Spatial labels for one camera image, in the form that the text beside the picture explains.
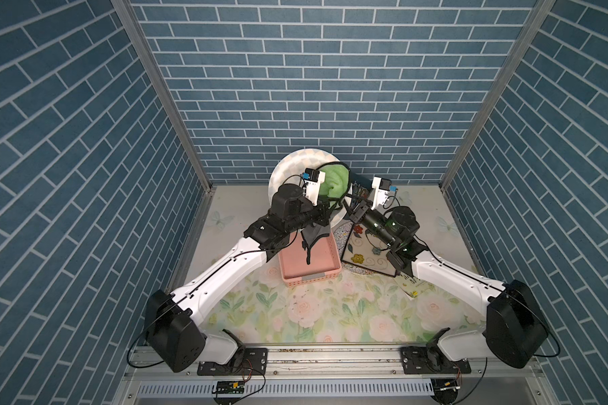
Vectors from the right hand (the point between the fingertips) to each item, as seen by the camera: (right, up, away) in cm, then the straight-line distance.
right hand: (342, 196), depth 71 cm
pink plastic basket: (-4, -25, +28) cm, 38 cm away
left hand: (+1, -2, 0) cm, 2 cm away
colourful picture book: (+27, -31, +18) cm, 45 cm away
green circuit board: (-32, -55, +1) cm, 64 cm away
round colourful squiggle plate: (+3, -15, +31) cm, 35 cm away
